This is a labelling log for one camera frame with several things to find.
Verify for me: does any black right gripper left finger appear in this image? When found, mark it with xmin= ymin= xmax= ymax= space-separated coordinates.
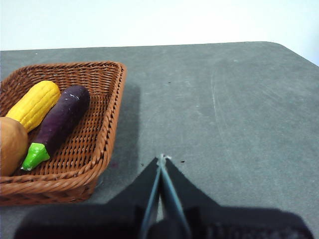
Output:
xmin=13 ymin=156 xmax=162 ymax=239

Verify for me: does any brown woven wicker basket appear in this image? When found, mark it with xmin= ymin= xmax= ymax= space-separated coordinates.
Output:
xmin=0 ymin=61 xmax=128 ymax=206

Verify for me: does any yellow toy corn cob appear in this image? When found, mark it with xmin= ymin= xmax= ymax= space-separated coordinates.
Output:
xmin=5 ymin=80 xmax=61 ymax=133

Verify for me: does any purple toy eggplant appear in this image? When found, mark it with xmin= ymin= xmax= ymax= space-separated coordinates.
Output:
xmin=20 ymin=85 xmax=91 ymax=171

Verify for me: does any brown toy potato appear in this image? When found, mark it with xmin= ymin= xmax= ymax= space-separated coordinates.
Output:
xmin=0 ymin=117 xmax=28 ymax=177

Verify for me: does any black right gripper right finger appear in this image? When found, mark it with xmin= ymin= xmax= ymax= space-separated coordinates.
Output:
xmin=149 ymin=157 xmax=314 ymax=239

